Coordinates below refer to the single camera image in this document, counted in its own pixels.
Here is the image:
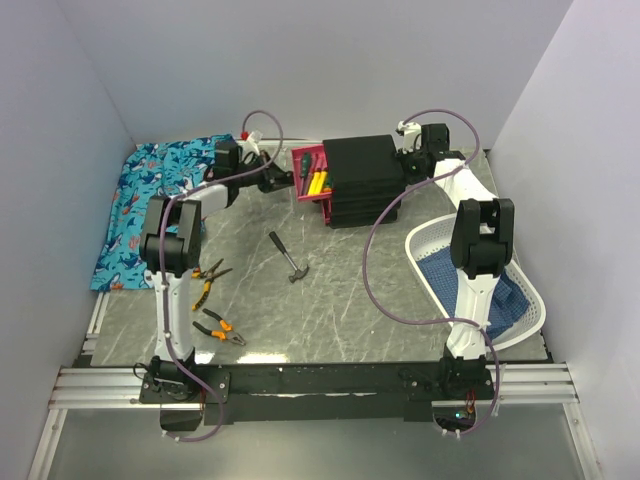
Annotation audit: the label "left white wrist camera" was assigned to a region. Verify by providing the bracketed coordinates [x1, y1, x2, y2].
[241, 130, 263, 155]

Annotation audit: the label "aluminium rail frame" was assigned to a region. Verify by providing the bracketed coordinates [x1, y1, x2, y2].
[27, 289, 601, 480]

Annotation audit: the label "pink drawer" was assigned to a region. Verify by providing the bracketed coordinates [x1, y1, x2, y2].
[291, 144, 332, 202]
[321, 198, 332, 225]

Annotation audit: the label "pink middle drawer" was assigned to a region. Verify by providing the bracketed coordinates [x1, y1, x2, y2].
[321, 198, 332, 225]

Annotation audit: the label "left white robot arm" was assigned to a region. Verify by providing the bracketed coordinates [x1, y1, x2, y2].
[140, 132, 293, 402]

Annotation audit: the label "white perforated basket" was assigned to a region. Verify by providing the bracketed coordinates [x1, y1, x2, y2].
[405, 214, 546, 351]

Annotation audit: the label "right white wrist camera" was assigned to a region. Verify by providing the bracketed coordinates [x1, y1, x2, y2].
[396, 121, 422, 154]

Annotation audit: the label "black drawer cabinet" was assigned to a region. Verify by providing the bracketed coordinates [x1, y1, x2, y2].
[323, 134, 406, 229]

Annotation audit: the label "yellow black needle-nose pliers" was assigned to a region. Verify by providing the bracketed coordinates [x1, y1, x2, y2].
[191, 258, 232, 311]

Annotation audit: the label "green handle screwdriver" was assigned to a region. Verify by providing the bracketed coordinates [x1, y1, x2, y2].
[299, 152, 313, 196]

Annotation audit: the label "yellow handle screwdriver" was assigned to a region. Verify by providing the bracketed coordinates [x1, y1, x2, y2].
[306, 154, 322, 196]
[312, 169, 328, 195]

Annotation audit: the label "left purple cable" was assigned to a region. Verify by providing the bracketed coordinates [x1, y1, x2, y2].
[158, 109, 285, 445]

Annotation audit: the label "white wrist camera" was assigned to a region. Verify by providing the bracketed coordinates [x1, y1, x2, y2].
[241, 130, 263, 155]
[396, 121, 422, 154]

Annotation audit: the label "orange black combination pliers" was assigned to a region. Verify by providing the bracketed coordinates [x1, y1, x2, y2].
[192, 309, 246, 346]

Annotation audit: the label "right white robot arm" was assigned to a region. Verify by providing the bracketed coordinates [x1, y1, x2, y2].
[397, 122, 515, 399]

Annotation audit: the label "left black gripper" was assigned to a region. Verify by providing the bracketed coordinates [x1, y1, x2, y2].
[235, 150, 299, 194]

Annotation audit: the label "black base crossbar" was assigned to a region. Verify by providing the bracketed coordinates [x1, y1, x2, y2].
[139, 359, 495, 431]

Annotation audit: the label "pink top drawer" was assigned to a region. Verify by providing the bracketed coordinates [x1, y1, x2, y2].
[291, 144, 332, 202]

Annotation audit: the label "blue shark print cloth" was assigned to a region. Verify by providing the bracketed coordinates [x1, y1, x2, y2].
[88, 132, 236, 293]

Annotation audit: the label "black handle claw hammer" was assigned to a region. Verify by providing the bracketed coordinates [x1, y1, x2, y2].
[269, 231, 309, 284]

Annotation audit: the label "blue checkered cloth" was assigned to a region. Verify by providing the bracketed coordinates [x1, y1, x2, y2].
[416, 247, 540, 343]

